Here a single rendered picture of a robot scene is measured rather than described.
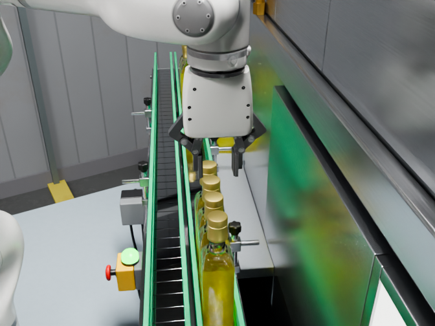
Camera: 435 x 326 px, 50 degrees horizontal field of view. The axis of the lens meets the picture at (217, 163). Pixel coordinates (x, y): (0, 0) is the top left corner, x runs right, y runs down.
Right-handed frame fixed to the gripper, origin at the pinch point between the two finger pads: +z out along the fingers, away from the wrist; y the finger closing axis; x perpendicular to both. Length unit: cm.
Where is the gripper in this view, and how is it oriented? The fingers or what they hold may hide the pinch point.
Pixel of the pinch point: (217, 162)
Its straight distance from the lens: 72.0
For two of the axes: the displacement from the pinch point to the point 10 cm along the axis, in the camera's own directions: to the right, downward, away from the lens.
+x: 1.0, 4.9, -8.7
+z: 0.0, 8.7, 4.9
